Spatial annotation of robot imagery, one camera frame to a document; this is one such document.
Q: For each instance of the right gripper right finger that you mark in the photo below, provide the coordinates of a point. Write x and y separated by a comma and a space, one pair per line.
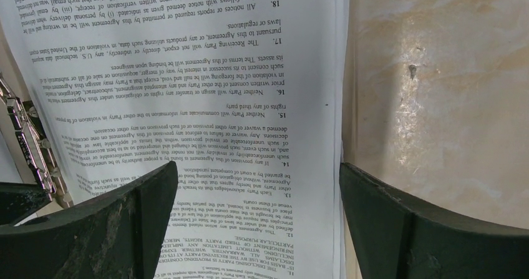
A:
398, 235

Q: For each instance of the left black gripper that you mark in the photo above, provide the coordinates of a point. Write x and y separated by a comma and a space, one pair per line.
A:
19, 201

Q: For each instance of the printed text paper sheet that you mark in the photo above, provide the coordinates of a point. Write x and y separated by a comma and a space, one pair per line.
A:
243, 95

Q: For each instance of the metal folder clip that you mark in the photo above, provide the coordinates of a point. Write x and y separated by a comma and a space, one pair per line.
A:
35, 146

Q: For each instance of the beige file folder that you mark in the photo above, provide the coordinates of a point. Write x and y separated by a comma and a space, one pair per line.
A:
62, 146

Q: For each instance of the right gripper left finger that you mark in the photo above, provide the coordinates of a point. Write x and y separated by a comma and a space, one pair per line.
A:
118, 234

